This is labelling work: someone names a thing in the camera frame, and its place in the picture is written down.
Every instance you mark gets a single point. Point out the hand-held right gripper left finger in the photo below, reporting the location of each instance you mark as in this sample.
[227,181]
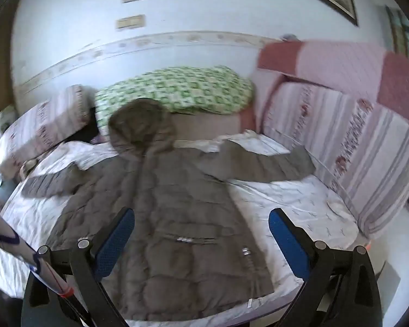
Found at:
[114,242]

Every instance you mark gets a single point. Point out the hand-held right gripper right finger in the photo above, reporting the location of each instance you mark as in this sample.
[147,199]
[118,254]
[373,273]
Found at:
[289,242]

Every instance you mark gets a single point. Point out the brown quilted hooded jacket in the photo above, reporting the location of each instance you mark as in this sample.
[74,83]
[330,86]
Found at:
[177,211]

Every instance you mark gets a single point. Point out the white printed bed sheet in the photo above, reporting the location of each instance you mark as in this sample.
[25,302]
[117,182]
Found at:
[276,197]

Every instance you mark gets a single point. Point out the striped floral back cushion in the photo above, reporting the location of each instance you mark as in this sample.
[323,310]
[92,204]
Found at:
[361,150]

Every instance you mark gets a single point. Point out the striped floral pillow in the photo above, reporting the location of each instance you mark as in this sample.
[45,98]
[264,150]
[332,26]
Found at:
[44,126]

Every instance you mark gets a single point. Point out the small floral cushion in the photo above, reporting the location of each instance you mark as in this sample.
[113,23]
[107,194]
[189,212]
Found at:
[5,115]

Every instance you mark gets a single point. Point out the green checked pillow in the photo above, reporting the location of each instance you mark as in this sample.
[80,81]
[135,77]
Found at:
[191,88]

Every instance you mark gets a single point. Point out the small grey object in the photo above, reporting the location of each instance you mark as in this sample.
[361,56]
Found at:
[288,36]

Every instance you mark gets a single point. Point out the beige wall switch plate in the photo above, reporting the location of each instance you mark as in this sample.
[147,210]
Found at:
[131,22]

